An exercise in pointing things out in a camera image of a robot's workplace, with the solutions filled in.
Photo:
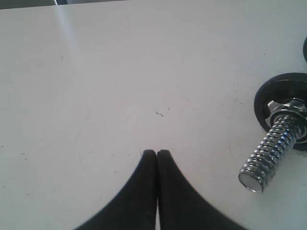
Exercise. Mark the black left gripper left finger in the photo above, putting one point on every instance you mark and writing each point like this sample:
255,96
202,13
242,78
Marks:
134,206

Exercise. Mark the chrome spinlock collar nut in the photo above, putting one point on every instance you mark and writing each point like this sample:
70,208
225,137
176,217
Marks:
295,108

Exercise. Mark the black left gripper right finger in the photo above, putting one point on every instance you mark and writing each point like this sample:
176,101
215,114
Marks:
181,207

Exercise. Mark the chrome threaded dumbbell bar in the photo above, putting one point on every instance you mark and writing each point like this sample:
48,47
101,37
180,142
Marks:
261,166

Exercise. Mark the black weight plate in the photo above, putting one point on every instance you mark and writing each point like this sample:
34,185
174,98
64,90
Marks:
304,50

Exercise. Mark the black weight plate left end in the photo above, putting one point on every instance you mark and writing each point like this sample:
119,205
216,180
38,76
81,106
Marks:
281,88

